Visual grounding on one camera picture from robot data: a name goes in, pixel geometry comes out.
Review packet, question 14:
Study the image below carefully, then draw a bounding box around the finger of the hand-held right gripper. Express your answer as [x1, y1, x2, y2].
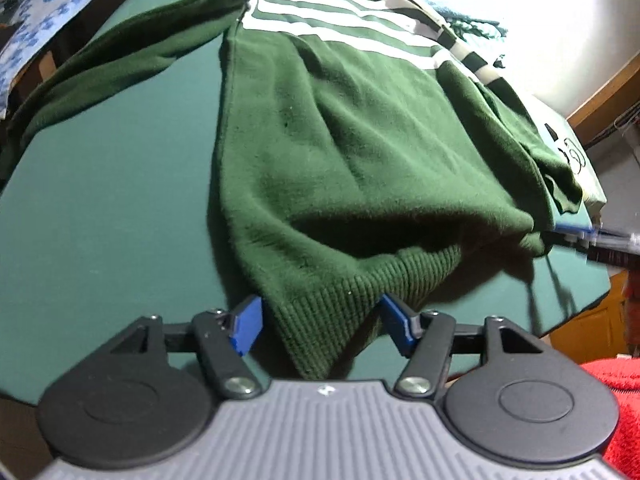
[586, 248, 640, 267]
[549, 224, 640, 251]

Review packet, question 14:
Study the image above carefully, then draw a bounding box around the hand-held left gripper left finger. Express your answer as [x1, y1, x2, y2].
[107, 294, 264, 402]

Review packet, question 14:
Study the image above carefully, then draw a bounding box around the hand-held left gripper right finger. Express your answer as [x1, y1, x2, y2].
[377, 292, 546, 402]

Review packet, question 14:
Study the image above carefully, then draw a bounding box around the green white-striped sweater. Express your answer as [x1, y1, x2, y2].
[0, 0, 583, 381]

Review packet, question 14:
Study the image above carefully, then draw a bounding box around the wooden cabinet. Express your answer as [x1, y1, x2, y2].
[542, 267, 631, 363]

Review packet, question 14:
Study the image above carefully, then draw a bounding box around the red fleece clothing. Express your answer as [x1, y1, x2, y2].
[580, 357, 640, 478]

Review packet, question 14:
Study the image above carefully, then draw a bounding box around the green table cover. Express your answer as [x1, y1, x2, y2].
[0, 0, 611, 406]

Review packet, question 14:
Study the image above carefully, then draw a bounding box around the green white striped shirt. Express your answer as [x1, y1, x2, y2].
[400, 0, 511, 43]

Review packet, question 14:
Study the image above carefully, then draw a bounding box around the blue floral cloth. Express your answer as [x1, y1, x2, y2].
[0, 0, 126, 121]

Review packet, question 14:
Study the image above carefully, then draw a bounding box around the black cable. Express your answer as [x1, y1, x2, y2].
[557, 137, 588, 176]

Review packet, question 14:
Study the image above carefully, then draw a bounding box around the wooden door frame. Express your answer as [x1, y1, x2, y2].
[567, 55, 640, 146]

